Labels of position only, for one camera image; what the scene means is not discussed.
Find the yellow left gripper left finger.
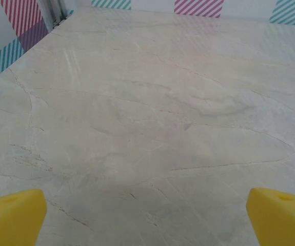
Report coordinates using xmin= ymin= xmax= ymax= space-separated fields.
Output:
xmin=0 ymin=189 xmax=48 ymax=246

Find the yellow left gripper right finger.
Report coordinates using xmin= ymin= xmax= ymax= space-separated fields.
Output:
xmin=246 ymin=187 xmax=295 ymax=246

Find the aluminium frame post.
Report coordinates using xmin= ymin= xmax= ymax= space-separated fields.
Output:
xmin=37 ymin=0 xmax=68 ymax=28

